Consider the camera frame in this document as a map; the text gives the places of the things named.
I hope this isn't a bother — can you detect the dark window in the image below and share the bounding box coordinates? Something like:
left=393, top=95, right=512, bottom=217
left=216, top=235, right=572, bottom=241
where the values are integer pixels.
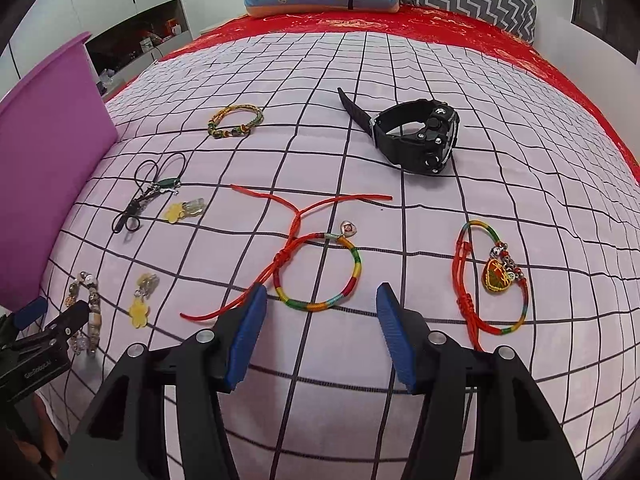
left=570, top=0, right=640, bottom=66

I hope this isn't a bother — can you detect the beige beaded bracelet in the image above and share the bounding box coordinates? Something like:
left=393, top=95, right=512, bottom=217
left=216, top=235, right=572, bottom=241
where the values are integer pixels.
left=62, top=271, right=103, bottom=358

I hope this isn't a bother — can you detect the pink checked bed sheet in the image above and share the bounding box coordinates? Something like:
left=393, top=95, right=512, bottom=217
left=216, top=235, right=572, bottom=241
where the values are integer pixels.
left=37, top=30, right=640, bottom=480

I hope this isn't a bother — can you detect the yellow flower hair clip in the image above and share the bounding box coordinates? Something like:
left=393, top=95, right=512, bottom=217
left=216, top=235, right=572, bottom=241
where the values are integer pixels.
left=129, top=272, right=160, bottom=330
left=164, top=199, right=206, bottom=223

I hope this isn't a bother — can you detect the braided yellow green bracelet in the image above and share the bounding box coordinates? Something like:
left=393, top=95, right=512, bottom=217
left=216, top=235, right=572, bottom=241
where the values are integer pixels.
left=207, top=104, right=265, bottom=139

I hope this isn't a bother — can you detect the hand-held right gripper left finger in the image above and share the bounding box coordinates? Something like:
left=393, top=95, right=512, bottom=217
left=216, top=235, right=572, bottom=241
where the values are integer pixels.
left=60, top=282, right=268, bottom=480

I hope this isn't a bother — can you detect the black cord green charm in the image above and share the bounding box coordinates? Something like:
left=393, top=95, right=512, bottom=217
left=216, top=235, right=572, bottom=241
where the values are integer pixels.
left=112, top=152, right=187, bottom=235

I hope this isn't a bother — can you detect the person's left hand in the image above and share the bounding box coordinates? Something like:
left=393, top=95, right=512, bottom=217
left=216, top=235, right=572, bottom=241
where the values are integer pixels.
left=27, top=395, right=68, bottom=478

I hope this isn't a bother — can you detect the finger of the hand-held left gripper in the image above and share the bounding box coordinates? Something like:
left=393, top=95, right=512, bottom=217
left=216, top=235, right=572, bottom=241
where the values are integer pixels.
left=12, top=300, right=103, bottom=356
left=11, top=296, right=49, bottom=330

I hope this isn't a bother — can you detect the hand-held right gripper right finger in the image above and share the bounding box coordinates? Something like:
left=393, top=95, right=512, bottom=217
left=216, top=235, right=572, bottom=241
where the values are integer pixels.
left=376, top=282, right=583, bottom=480

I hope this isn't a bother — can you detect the red cord bracelet silver charm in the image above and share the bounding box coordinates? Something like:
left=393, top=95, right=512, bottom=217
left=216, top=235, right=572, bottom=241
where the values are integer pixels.
left=180, top=184, right=394, bottom=322

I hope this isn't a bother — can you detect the red cord bracelet gold pendant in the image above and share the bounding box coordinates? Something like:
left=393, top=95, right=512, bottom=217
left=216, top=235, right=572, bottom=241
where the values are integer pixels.
left=452, top=220, right=530, bottom=353

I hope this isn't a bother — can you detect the black wrist watch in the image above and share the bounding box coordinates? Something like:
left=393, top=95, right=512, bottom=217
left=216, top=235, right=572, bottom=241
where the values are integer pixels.
left=337, top=87, right=460, bottom=177

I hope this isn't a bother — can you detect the purple plastic box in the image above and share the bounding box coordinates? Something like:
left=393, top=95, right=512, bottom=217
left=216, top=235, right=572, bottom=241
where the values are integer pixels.
left=0, top=31, right=121, bottom=311

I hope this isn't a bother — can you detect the red patterned bedspread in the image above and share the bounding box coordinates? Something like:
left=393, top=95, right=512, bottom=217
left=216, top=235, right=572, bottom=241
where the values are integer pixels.
left=159, top=7, right=640, bottom=183

